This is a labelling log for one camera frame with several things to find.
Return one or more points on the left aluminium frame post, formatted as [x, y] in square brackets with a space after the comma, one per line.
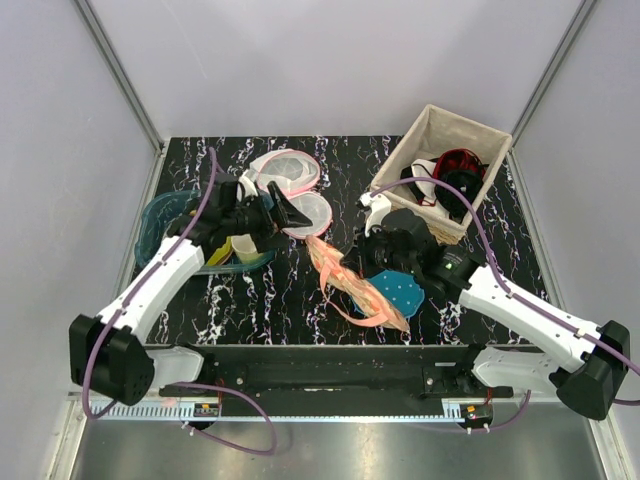
[116, 68]

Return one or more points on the red and black bra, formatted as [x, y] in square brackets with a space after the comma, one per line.
[463, 170]

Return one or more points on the blue polka dot plate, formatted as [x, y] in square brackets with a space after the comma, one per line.
[387, 299]

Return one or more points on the right aluminium frame post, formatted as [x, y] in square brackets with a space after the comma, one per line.
[574, 29]

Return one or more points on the teal plastic bin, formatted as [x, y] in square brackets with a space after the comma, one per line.
[156, 218]

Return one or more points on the wicker basket with liner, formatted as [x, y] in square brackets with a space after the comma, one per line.
[435, 132]

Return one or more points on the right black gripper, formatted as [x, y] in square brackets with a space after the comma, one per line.
[357, 257]

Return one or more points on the aluminium frame post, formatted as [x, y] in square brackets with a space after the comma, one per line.
[574, 29]
[116, 68]

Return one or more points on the floral mesh laundry bag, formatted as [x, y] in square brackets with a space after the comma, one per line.
[327, 261]

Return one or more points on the cream cup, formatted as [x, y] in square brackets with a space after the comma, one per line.
[245, 250]

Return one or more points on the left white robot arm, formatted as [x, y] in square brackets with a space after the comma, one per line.
[107, 351]

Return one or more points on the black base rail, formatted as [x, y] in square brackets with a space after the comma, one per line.
[326, 382]

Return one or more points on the yellow polka dot plate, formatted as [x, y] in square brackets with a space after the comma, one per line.
[221, 255]

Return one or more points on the white round mesh bra bag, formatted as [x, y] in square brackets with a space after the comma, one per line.
[296, 173]

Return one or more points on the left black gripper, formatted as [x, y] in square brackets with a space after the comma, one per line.
[285, 215]

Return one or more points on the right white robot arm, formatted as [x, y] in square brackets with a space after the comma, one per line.
[579, 361]

